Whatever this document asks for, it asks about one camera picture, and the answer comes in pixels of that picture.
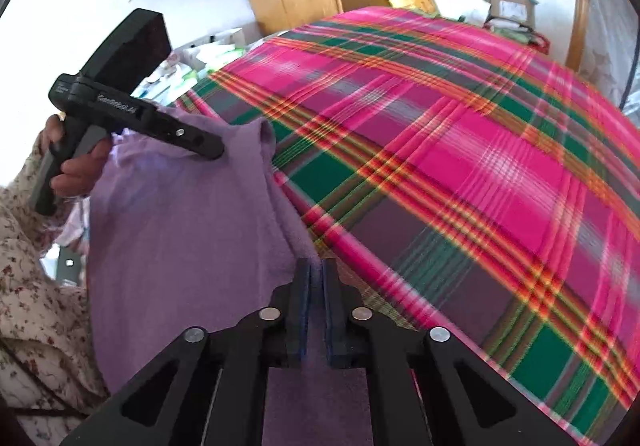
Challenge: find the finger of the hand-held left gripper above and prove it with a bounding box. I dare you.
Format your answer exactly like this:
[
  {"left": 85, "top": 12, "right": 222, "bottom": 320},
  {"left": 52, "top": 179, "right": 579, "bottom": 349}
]
[{"left": 149, "top": 107, "right": 226, "bottom": 160}]

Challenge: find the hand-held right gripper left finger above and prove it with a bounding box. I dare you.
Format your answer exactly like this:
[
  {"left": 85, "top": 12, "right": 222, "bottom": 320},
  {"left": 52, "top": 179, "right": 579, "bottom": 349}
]
[{"left": 60, "top": 257, "right": 312, "bottom": 446}]

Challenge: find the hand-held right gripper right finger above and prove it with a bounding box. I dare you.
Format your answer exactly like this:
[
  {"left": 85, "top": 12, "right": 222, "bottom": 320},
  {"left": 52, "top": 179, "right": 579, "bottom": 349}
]
[{"left": 322, "top": 257, "right": 576, "bottom": 446}]

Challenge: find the purple fleece garment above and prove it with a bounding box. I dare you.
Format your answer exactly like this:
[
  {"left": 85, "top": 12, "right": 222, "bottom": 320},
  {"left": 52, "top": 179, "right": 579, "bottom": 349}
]
[{"left": 87, "top": 106, "right": 373, "bottom": 446}]

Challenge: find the person's left forearm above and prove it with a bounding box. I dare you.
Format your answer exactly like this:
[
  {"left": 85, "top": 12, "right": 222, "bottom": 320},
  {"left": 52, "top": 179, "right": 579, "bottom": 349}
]
[{"left": 0, "top": 146, "right": 111, "bottom": 446}]

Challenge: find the person's left hand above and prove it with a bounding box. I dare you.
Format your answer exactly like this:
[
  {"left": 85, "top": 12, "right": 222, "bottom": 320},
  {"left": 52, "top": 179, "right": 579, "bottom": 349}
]
[{"left": 35, "top": 116, "right": 114, "bottom": 200}]

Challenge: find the white paper bag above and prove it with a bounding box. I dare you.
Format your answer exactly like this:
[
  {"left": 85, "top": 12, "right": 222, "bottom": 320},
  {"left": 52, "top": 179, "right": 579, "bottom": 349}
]
[{"left": 207, "top": 26, "right": 246, "bottom": 50}]

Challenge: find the pink green plaid bed sheet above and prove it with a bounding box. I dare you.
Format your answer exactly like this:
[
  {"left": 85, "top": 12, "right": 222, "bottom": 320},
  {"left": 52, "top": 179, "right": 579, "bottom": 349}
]
[{"left": 167, "top": 6, "right": 640, "bottom": 446}]

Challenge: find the brown cardboard box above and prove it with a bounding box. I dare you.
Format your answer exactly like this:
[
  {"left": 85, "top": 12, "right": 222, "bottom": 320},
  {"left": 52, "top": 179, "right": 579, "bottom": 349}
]
[{"left": 487, "top": 0, "right": 538, "bottom": 30}]

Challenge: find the printed translucent door curtain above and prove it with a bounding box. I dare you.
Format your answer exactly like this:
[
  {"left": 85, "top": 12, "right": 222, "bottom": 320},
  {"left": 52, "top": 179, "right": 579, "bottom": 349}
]
[{"left": 577, "top": 0, "right": 640, "bottom": 110}]

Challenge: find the wooden door frame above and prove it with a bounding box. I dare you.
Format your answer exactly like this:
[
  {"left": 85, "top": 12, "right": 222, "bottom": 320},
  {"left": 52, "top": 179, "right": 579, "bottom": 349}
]
[{"left": 565, "top": 0, "right": 593, "bottom": 72}]

